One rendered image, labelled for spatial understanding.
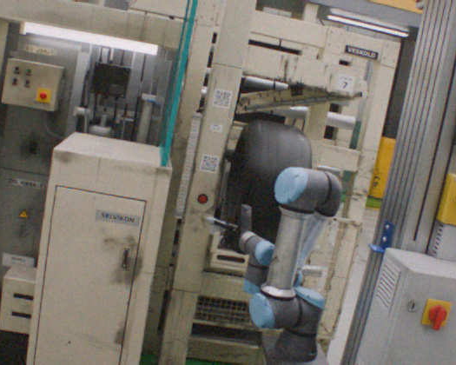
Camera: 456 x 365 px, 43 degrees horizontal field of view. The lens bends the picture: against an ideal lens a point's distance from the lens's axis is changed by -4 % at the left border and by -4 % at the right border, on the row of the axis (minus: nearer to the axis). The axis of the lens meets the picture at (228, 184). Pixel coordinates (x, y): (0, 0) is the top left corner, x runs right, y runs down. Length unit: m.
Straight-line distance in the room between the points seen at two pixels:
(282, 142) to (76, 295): 1.09
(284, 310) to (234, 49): 1.20
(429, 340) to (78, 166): 1.21
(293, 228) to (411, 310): 0.54
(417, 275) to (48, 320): 1.27
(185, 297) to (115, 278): 0.78
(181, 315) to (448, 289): 1.59
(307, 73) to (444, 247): 1.51
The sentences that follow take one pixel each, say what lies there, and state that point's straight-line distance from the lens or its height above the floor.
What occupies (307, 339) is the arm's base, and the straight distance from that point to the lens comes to 2.11.
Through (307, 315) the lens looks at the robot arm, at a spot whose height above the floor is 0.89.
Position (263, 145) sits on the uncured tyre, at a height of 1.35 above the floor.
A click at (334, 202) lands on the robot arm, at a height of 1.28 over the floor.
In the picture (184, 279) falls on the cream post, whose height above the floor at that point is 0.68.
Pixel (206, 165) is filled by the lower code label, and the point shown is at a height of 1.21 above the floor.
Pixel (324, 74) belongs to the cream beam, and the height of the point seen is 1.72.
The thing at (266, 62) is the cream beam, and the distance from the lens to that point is 2.95.
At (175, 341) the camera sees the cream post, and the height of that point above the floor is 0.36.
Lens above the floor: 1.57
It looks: 9 degrees down
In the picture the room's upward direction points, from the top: 11 degrees clockwise
